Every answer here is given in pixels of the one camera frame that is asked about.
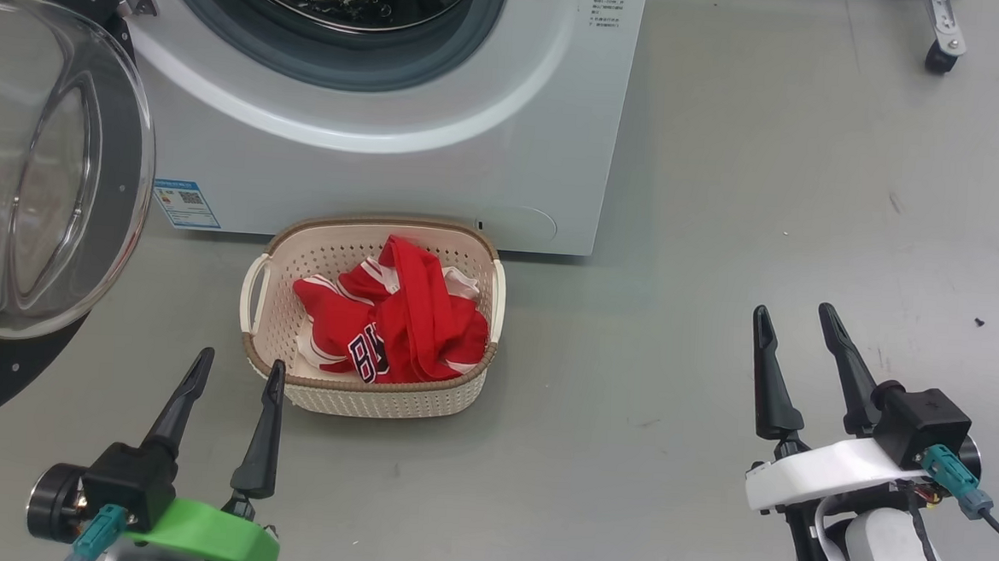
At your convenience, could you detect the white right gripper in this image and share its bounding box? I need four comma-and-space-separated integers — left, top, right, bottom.
742, 299, 935, 522

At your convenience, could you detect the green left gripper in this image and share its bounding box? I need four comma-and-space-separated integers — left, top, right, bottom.
23, 338, 291, 561

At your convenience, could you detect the red basketball jersey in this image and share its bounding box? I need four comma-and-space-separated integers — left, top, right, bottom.
288, 230, 495, 391

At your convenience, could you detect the black round glass washer door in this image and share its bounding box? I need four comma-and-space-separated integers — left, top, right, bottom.
0, 0, 167, 448

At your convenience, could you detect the cream perforated laundry basket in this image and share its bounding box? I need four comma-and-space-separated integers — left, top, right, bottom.
234, 209, 510, 425

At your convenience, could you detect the white front-load washing machine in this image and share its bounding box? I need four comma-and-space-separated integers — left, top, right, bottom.
49, 0, 650, 260

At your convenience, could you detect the blue energy label sticker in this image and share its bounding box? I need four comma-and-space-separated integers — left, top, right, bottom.
151, 178, 224, 231

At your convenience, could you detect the left teal connector camera cable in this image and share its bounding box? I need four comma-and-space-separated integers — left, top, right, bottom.
64, 501, 130, 561

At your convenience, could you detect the teal connector camera cable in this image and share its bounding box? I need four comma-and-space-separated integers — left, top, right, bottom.
915, 444, 999, 560
64, 501, 130, 561

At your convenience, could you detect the right teal connector camera cable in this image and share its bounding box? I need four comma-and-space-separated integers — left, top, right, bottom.
915, 444, 999, 560

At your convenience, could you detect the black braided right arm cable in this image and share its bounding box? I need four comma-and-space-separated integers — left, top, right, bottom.
899, 482, 970, 561

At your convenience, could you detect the metal frame leg with caster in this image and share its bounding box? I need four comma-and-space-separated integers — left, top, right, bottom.
919, 0, 970, 78

